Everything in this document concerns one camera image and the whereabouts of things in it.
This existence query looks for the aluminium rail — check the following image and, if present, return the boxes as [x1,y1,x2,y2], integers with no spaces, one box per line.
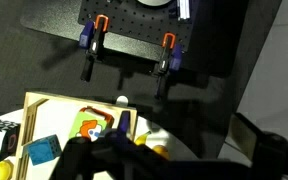
[177,0,190,20]

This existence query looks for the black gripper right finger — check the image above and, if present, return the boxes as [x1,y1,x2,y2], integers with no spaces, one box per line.
[230,113,288,180]

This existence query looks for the black perforated breadboard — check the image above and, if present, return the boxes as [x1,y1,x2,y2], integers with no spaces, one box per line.
[78,0,199,51]

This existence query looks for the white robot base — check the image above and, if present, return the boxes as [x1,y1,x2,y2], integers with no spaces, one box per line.
[136,0,173,8]

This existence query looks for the wooden crate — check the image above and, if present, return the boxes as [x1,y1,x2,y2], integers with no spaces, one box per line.
[13,92,137,180]

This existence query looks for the far orange blue clamp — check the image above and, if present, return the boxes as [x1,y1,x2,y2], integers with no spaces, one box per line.
[154,32,182,99]

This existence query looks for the orange plastic fruit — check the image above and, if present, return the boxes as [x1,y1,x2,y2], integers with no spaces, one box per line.
[153,145,169,159]

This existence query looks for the yellow plastic lemon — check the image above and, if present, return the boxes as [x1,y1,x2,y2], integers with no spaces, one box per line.
[0,160,14,180]

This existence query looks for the yellow plastic banana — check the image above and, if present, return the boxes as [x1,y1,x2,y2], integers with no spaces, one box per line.
[135,131,151,145]

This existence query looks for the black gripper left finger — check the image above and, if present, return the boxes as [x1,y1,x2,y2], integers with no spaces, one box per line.
[48,137,124,180]

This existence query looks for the orange blue clamp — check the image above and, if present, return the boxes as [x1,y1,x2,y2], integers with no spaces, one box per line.
[79,14,109,82]
[154,32,182,99]

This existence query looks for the near orange blue clamp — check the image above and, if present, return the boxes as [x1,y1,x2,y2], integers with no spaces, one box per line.
[79,14,109,82]

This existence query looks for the black cart top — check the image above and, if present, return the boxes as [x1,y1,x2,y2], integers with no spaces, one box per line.
[19,0,283,78]

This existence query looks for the white round table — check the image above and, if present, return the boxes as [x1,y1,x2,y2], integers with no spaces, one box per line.
[0,109,197,164]

